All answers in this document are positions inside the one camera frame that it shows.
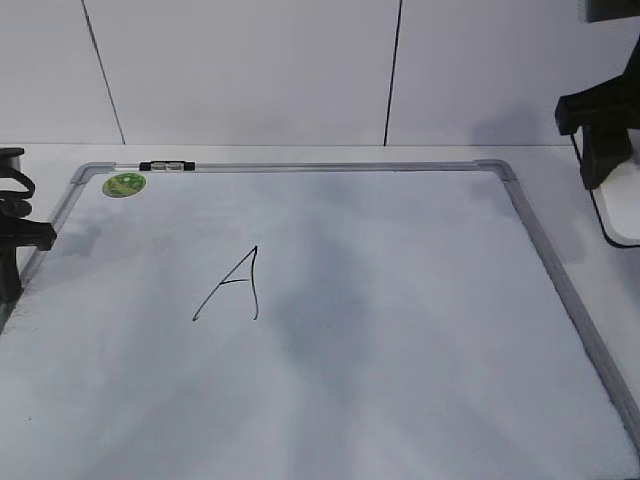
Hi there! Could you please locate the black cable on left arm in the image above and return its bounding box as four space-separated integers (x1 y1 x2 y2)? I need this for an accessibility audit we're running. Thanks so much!
0 167 37 221

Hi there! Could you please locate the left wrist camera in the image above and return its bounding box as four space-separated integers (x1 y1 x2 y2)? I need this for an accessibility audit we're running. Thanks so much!
0 147 25 180

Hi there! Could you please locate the white board with grey frame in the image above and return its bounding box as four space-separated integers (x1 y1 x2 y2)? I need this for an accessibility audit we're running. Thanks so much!
1 160 639 479

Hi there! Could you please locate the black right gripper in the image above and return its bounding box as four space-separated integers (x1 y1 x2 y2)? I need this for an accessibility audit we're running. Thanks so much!
555 46 639 190

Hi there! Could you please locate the white eraser with black felt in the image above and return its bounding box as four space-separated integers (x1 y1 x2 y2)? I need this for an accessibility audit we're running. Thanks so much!
570 128 639 249

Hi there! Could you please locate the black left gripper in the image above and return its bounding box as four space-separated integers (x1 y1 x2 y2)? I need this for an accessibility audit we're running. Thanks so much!
1 215 56 301

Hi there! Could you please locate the round green sticker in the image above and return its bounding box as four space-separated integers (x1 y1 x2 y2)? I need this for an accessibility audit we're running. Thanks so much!
102 173 146 198

